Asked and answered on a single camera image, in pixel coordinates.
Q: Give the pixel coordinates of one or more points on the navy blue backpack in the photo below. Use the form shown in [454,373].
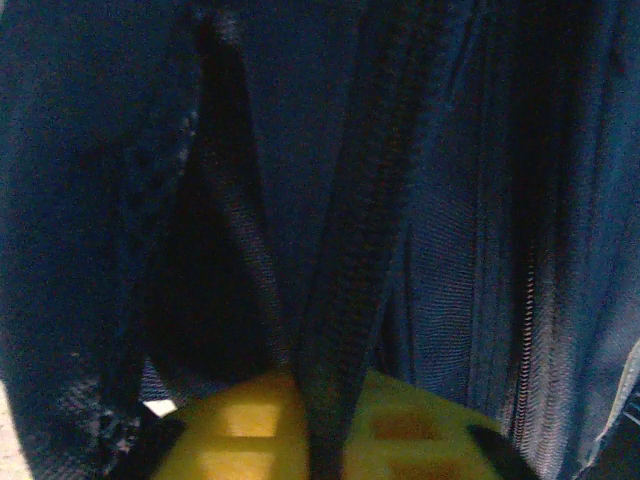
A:
[450,200]

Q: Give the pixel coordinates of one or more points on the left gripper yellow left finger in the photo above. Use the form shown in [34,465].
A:
[250,430]

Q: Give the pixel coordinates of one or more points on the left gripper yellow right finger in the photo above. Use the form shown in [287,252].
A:
[410,440]

